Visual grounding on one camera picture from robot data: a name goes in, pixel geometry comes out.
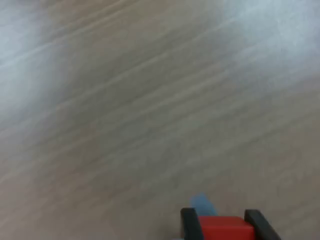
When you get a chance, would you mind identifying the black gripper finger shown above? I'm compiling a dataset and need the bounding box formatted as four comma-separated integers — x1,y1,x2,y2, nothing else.
180,207,205,240
244,209,282,240

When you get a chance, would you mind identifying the red cube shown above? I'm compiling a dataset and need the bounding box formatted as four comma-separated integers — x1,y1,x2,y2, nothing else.
197,216,256,240

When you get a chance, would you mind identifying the light blue tape piece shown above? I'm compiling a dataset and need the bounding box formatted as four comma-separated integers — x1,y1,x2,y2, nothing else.
189,192,218,217

